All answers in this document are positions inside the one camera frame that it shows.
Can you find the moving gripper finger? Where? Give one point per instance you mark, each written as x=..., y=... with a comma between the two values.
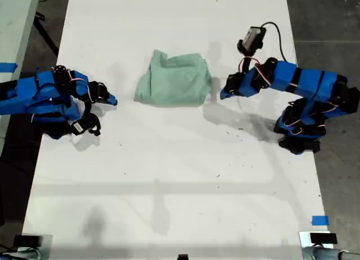
x=227, y=94
x=112, y=99

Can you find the pale green T-shirt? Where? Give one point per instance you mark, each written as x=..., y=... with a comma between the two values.
x=174, y=85

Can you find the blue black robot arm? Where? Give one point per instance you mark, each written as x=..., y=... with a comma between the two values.
x=309, y=80
x=28, y=91

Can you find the blue tape strip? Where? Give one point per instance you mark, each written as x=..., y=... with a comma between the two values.
x=8, y=67
x=320, y=220

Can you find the black stand leg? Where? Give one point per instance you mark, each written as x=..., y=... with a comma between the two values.
x=39, y=17

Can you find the pale side table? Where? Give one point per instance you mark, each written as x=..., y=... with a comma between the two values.
x=14, y=18

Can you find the small black box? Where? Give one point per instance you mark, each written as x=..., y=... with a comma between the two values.
x=182, y=257
x=323, y=238
x=28, y=241

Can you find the grey tube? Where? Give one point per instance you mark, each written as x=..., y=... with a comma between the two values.
x=332, y=253

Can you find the black camera stalk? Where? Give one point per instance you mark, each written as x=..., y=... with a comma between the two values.
x=87, y=111
x=247, y=64

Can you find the black camera box white label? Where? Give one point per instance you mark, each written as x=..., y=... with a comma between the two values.
x=80, y=127

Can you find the black camera box grey face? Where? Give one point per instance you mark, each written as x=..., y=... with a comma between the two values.
x=251, y=39

